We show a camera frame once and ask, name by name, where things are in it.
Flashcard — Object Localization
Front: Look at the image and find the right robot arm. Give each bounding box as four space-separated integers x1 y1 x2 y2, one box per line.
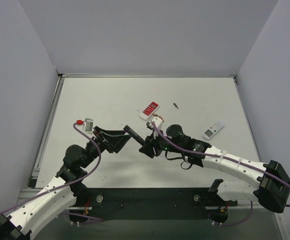
139 121 290 213

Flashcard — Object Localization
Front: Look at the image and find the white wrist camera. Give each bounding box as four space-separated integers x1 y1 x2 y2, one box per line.
83 118 94 133
146 116 164 138

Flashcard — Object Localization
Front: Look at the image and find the black remote control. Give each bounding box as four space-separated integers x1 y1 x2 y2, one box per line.
124 125 145 146

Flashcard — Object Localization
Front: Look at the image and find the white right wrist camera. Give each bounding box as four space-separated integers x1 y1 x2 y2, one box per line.
146 116 164 138

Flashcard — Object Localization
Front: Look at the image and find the red and white remote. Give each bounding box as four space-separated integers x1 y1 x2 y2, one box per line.
139 101 160 121

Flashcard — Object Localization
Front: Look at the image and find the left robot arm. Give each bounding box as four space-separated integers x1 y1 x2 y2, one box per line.
0 126 131 240

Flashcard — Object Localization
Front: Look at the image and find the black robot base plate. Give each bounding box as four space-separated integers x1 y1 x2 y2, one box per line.
69 187 238 221

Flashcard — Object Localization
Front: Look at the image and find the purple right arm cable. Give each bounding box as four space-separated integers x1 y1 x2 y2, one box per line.
152 124 290 227

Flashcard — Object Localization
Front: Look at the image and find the white remote control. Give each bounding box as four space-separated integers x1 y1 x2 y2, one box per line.
202 121 225 140

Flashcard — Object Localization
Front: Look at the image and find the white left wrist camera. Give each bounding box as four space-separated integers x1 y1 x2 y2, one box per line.
83 118 94 133

